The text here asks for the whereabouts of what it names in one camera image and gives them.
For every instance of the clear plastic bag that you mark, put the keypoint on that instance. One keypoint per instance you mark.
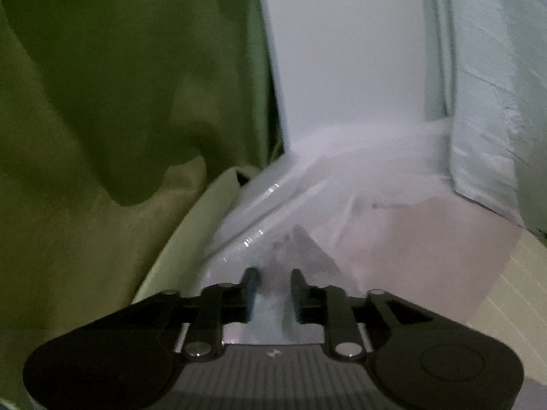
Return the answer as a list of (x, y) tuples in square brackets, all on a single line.
[(342, 166)]

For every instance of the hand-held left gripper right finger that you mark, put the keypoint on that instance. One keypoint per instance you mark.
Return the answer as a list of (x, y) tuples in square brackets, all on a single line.
[(297, 286)]

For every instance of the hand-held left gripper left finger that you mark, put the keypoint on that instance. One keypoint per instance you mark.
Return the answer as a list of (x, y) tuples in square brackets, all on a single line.
[(253, 284)]

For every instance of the green curtain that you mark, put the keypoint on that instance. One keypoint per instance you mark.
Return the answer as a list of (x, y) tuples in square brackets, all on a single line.
[(107, 94)]

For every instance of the light green cloth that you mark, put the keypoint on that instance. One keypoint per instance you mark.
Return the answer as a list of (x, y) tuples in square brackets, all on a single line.
[(192, 230)]

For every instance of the grey garment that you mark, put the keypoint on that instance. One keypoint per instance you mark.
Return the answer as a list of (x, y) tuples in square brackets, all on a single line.
[(312, 256)]

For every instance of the light blue carrot-print quilt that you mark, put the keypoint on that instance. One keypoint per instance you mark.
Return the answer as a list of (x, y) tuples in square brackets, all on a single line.
[(487, 94)]

